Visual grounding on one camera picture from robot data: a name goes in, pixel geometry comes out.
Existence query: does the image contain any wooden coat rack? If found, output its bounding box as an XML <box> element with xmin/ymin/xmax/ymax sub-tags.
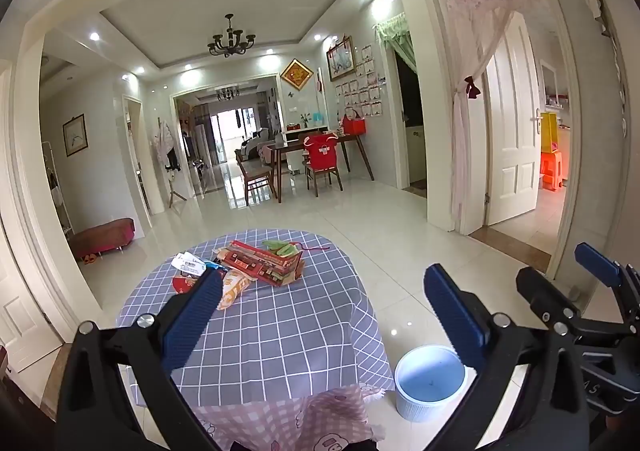
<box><xmin>152</xmin><ymin>117</ymin><xmax>188</xmax><ymax>208</ymax></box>

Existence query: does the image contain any grey sofa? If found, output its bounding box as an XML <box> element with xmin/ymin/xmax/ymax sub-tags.
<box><xmin>240</xmin><ymin>128</ymin><xmax>273</xmax><ymax>162</ymax></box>

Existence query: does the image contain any yellow box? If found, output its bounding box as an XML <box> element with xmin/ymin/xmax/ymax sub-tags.
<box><xmin>540</xmin><ymin>112</ymin><xmax>558</xmax><ymax>153</ymax></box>

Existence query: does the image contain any red gift bag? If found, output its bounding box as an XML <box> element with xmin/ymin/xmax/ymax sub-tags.
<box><xmin>341</xmin><ymin>106</ymin><xmax>367</xmax><ymax>136</ymax></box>

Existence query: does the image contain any green door curtain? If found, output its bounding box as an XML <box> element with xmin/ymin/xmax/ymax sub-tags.
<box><xmin>375</xmin><ymin>12</ymin><xmax>418</xmax><ymax>77</ymax></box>

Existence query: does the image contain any red chair cover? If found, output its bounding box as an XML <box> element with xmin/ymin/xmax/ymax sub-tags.
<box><xmin>305</xmin><ymin>131</ymin><xmax>341</xmax><ymax>167</ymax></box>

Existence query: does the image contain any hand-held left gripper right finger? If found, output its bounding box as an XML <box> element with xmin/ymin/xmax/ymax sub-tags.
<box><xmin>424</xmin><ymin>263</ymin><xmax>591</xmax><ymax>451</ymax></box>

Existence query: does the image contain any green wrapper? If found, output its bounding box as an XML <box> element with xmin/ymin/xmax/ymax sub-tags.
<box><xmin>262</xmin><ymin>240</ymin><xmax>301</xmax><ymax>258</ymax></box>

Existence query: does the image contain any pink floral door curtain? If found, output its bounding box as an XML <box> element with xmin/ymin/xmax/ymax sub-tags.
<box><xmin>434</xmin><ymin>0</ymin><xmax>543</xmax><ymax>234</ymax></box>

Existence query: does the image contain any framed ink painting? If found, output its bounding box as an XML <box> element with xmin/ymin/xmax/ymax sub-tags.
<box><xmin>62</xmin><ymin>114</ymin><xmax>89</xmax><ymax>157</ymax></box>

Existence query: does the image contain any red checkered snack packet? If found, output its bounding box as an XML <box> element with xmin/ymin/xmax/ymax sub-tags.
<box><xmin>216</xmin><ymin>268</ymin><xmax>251</xmax><ymax>311</ymax></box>

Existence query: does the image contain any white plastic waste bin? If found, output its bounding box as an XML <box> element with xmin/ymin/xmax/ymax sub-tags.
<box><xmin>394</xmin><ymin>344</ymin><xmax>468</xmax><ymax>423</ymax></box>

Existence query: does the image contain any black chandelier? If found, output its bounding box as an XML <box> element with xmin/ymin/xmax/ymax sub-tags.
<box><xmin>207</xmin><ymin>14</ymin><xmax>257</xmax><ymax>58</ymax></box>

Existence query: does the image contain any white labelled bottle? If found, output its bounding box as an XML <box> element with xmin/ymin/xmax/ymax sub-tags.
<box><xmin>171</xmin><ymin>251</ymin><xmax>207</xmax><ymax>277</ymax></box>

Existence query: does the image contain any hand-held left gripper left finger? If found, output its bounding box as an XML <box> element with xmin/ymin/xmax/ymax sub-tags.
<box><xmin>54</xmin><ymin>268</ymin><xmax>225</xmax><ymax>451</ymax></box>

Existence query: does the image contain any white panel door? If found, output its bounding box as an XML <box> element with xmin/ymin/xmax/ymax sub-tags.
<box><xmin>482</xmin><ymin>11</ymin><xmax>543</xmax><ymax>227</ymax></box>

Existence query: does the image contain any pink checked cloth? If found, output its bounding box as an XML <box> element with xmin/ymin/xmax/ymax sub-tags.
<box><xmin>192</xmin><ymin>383</ymin><xmax>383</xmax><ymax>451</ymax></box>

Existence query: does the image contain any framed wall picture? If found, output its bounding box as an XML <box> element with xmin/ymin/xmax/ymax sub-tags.
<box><xmin>326</xmin><ymin>35</ymin><xmax>356</xmax><ymax>82</ymax></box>

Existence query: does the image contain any wooden dining table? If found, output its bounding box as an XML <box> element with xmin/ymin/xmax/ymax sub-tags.
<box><xmin>262</xmin><ymin>131</ymin><xmax>375</xmax><ymax>204</ymax></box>

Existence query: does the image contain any red diamond wall decoration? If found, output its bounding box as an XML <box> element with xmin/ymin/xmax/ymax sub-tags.
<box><xmin>280</xmin><ymin>58</ymin><xmax>315</xmax><ymax>93</ymax></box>

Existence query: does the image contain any flattened red cardboard box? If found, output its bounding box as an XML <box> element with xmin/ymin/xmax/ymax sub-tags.
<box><xmin>218</xmin><ymin>240</ymin><xmax>306</xmax><ymax>288</ymax></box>

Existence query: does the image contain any wooden chair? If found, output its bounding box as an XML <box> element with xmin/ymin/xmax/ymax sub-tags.
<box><xmin>235</xmin><ymin>148</ymin><xmax>278</xmax><ymax>207</ymax></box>
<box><xmin>299</xmin><ymin>130</ymin><xmax>346</xmax><ymax>198</ymax></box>

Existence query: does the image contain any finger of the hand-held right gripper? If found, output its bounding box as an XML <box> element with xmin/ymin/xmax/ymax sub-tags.
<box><xmin>516</xmin><ymin>267</ymin><xmax>636</xmax><ymax>344</ymax></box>
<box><xmin>574</xmin><ymin>242</ymin><xmax>640</xmax><ymax>327</ymax></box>

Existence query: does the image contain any grey checked tablecloth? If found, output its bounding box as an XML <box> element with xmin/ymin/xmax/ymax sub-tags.
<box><xmin>116</xmin><ymin>229</ymin><xmax>396</xmax><ymax>408</ymax></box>

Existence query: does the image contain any red upholstered bench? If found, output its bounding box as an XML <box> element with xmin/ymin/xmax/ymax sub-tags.
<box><xmin>67</xmin><ymin>218</ymin><xmax>137</xmax><ymax>262</ymax></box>

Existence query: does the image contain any group of wall certificates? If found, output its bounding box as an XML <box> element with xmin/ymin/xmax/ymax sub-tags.
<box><xmin>335</xmin><ymin>45</ymin><xmax>383</xmax><ymax>118</ymax></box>

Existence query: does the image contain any orange plastic stool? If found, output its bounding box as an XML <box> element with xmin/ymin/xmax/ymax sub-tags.
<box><xmin>540</xmin><ymin>151</ymin><xmax>563</xmax><ymax>192</ymax></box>

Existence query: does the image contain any white clothes rack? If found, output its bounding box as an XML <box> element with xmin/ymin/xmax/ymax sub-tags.
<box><xmin>42</xmin><ymin>141</ymin><xmax>76</xmax><ymax>237</ymax></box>

